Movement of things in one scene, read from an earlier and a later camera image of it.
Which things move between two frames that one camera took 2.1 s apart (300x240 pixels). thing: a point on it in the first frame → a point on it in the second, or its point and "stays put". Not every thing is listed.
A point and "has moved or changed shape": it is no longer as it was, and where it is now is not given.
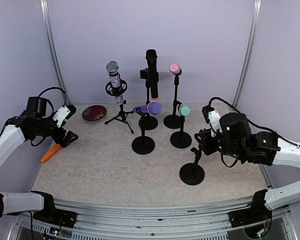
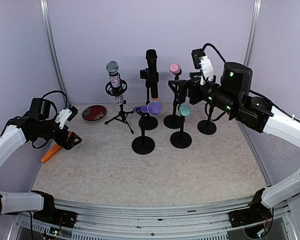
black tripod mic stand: x=119 y=93 stays put
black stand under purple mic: x=143 y=145 stays put
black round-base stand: x=192 y=173 has moved or changed shape
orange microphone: x=50 y=153 stays put
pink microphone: x=175 y=69 stays put
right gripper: x=206 y=143 → x=194 y=82
